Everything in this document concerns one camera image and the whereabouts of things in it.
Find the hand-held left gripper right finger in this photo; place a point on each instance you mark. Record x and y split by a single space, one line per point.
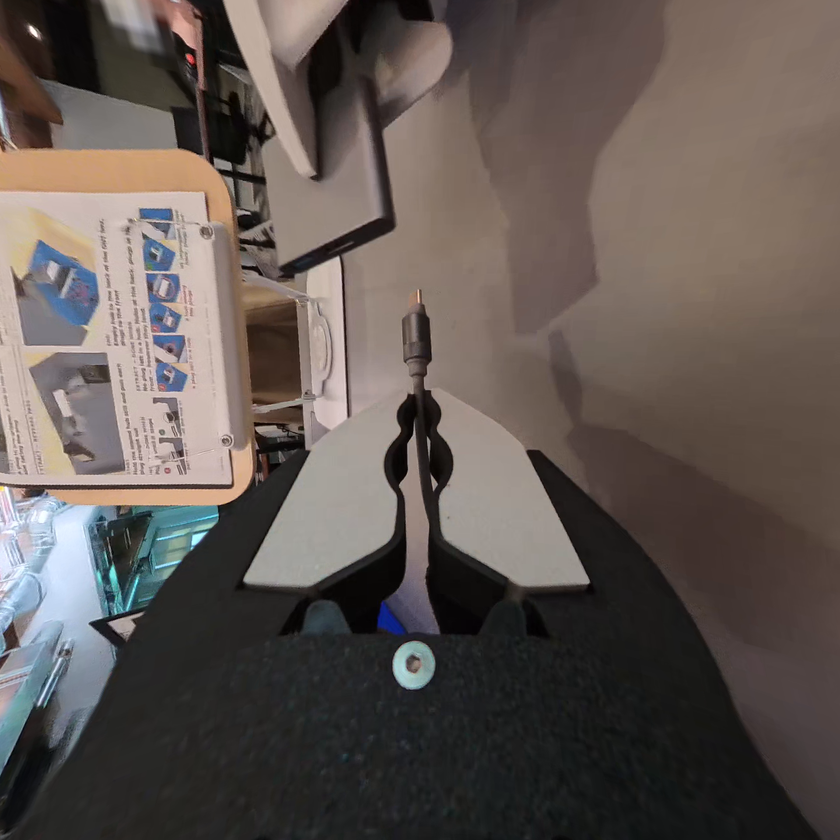
512 525

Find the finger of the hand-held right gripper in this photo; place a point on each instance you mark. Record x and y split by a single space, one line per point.
275 52
417 65

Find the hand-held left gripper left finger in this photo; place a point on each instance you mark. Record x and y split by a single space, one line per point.
334 518

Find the grey usb hub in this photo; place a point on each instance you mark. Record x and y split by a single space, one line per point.
328 197

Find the wooden document stand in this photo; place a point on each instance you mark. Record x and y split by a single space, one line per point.
131 170

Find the printed instruction sheet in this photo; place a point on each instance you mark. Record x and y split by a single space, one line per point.
65 328

